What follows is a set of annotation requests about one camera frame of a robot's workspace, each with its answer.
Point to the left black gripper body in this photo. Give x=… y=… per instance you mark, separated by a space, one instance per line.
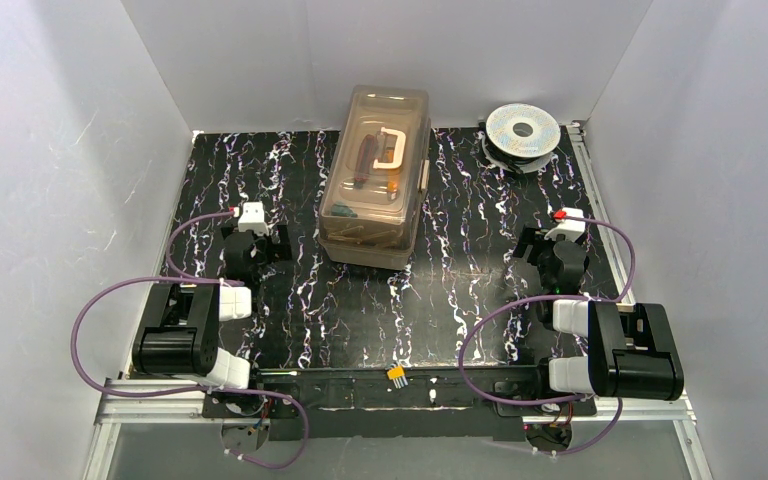
x=268 y=241

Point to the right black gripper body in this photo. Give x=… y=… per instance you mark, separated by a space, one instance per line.
x=537 y=245

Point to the beige plastic tool box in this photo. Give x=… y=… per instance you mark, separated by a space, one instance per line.
x=384 y=233

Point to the green stubby screwdriver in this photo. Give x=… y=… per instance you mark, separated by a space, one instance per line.
x=342 y=211

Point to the red utility knife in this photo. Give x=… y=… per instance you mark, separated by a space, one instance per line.
x=366 y=155

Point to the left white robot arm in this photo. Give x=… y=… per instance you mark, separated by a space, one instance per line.
x=178 y=335

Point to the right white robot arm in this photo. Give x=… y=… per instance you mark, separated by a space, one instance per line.
x=631 y=349

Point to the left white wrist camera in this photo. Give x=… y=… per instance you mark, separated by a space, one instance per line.
x=250 y=217

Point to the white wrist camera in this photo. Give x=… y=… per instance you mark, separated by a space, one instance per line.
x=568 y=225
x=250 y=217

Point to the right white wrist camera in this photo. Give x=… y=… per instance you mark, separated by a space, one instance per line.
x=568 y=225

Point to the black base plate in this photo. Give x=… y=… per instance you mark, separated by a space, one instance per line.
x=483 y=401

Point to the aluminium frame rail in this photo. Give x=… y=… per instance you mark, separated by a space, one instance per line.
x=372 y=352

